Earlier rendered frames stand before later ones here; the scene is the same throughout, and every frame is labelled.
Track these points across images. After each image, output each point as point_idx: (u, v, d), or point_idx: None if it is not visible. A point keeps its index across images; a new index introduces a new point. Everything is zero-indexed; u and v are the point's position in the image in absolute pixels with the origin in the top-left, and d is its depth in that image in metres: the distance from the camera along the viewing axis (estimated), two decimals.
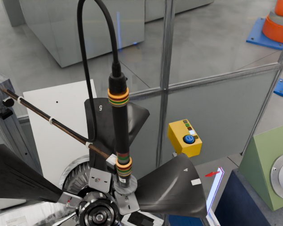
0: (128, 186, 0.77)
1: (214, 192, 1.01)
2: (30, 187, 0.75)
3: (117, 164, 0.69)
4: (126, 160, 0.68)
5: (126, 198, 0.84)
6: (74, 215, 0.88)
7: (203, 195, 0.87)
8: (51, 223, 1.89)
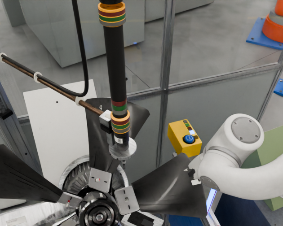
0: (126, 149, 0.65)
1: (214, 192, 1.01)
2: (30, 187, 0.75)
3: (112, 118, 0.57)
4: (123, 112, 0.56)
5: (124, 167, 0.72)
6: (74, 215, 0.88)
7: (203, 195, 0.87)
8: (51, 223, 1.89)
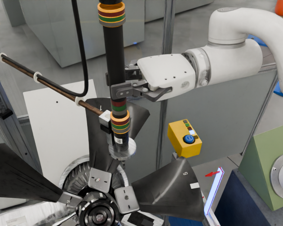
0: (125, 149, 0.65)
1: (214, 192, 1.01)
2: None
3: (112, 118, 0.57)
4: (122, 112, 0.56)
5: (124, 167, 0.71)
6: (74, 215, 0.88)
7: None
8: (51, 223, 1.89)
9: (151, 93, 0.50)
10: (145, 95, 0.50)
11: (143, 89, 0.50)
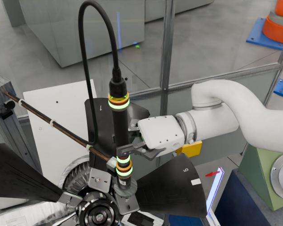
0: (128, 189, 0.78)
1: (214, 192, 1.01)
2: (109, 142, 0.81)
3: (117, 167, 0.70)
4: (126, 163, 0.69)
5: (127, 197, 0.84)
6: (74, 215, 0.88)
7: None
8: (51, 223, 1.89)
9: (148, 153, 0.62)
10: (143, 155, 0.63)
11: (142, 150, 0.63)
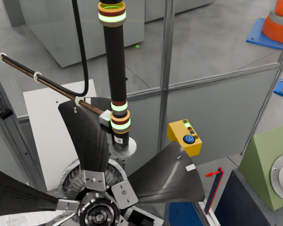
0: (126, 149, 0.65)
1: (214, 192, 1.01)
2: (161, 183, 0.86)
3: (112, 118, 0.57)
4: (123, 112, 0.56)
5: (124, 166, 0.72)
6: (73, 216, 0.88)
7: None
8: (51, 223, 1.89)
9: None
10: None
11: None
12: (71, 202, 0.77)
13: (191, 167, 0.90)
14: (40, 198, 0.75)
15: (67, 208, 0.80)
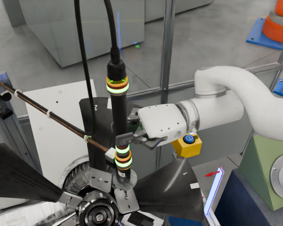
0: (127, 181, 0.75)
1: (214, 192, 1.01)
2: (163, 195, 0.86)
3: (116, 158, 0.67)
4: (126, 154, 0.66)
5: (126, 193, 0.81)
6: (74, 215, 0.88)
7: None
8: (51, 223, 1.89)
9: (149, 142, 0.60)
10: (144, 144, 0.60)
11: (143, 139, 0.60)
12: (74, 196, 0.77)
13: (195, 185, 0.91)
14: (46, 187, 0.75)
15: (69, 202, 0.80)
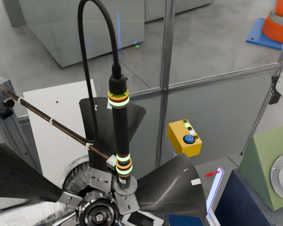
0: (128, 187, 0.77)
1: (214, 192, 1.01)
2: (163, 193, 0.85)
3: (117, 165, 0.69)
4: (126, 161, 0.68)
5: (126, 196, 0.84)
6: (74, 215, 0.88)
7: None
8: (51, 223, 1.89)
9: None
10: None
11: None
12: (74, 196, 0.77)
13: (196, 181, 0.89)
14: (46, 187, 0.75)
15: (69, 202, 0.80)
